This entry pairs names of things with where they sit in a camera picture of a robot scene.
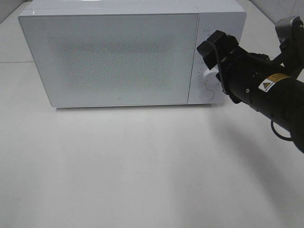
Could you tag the white timer knob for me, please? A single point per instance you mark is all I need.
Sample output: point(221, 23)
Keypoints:
point(209, 76)

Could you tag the round white door button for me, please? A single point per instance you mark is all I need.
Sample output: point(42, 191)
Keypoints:
point(206, 96)

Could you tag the white microwave door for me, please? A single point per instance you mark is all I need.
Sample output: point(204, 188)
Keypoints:
point(113, 60)

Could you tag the white microwave oven body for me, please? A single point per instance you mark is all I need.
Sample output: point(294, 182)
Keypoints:
point(224, 15)

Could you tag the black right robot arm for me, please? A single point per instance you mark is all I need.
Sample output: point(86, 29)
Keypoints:
point(262, 84)

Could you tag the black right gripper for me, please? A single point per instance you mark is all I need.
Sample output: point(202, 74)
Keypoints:
point(238, 68)

